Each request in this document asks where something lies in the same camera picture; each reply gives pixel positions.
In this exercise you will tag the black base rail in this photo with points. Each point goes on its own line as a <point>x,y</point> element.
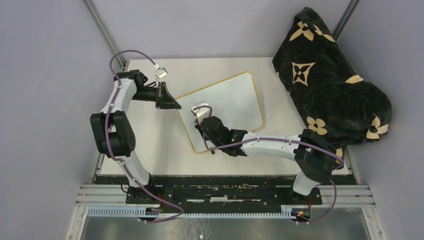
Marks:
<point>213,194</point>

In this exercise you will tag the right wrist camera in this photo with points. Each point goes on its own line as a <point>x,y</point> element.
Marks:
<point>202,111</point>

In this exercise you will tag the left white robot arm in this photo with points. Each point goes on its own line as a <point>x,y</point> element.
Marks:
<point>113,134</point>

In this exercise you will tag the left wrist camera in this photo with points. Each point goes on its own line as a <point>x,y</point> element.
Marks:
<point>160,73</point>

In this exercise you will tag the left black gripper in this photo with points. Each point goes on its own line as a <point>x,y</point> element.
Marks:
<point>164,99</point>

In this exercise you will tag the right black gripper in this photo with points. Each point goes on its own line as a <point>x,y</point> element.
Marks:
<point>197,125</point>

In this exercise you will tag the left aluminium corner post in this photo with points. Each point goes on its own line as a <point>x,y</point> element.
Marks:
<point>101,26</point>

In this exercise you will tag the aluminium frame rails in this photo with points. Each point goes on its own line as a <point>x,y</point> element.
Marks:
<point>109,201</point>

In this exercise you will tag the black floral blanket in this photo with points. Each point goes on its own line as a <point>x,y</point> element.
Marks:
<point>331,98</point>

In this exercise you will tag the yellow framed whiteboard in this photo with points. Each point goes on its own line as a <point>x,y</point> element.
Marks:
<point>233,100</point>

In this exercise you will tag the aluminium corner post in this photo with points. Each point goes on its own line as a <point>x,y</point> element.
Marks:
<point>345,18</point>
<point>101,26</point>

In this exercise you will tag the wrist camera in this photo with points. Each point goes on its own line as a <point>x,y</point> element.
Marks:
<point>160,73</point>
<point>202,111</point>

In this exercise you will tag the right aluminium corner post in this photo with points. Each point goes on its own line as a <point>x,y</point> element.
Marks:
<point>345,18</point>

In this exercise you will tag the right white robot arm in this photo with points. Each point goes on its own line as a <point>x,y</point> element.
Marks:
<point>313,154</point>

